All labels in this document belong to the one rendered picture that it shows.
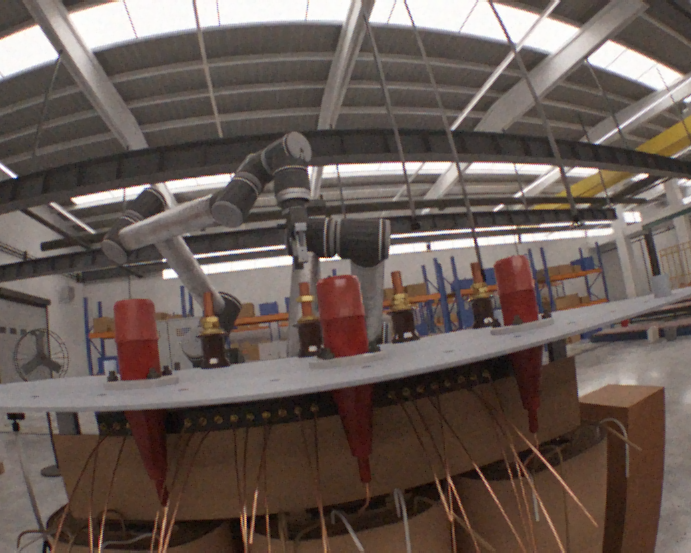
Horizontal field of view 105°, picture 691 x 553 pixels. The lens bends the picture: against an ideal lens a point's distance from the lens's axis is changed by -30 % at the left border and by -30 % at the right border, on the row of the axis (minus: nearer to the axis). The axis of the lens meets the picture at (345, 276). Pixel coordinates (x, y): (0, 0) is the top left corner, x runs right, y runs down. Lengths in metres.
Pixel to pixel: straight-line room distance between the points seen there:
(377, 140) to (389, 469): 7.45
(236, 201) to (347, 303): 0.63
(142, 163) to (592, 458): 7.79
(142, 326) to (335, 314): 0.29
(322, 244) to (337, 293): 0.75
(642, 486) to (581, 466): 1.06
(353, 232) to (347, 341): 0.77
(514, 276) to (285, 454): 0.51
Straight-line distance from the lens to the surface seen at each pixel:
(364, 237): 1.29
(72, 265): 14.82
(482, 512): 0.83
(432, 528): 0.73
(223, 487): 0.71
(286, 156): 1.12
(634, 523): 1.98
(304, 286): 1.03
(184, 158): 7.64
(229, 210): 1.11
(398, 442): 0.71
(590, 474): 0.90
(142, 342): 0.59
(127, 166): 7.97
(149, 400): 0.44
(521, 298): 0.69
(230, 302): 2.29
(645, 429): 1.81
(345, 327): 0.55
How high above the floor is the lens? 1.40
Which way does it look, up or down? 9 degrees up
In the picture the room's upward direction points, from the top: 8 degrees counter-clockwise
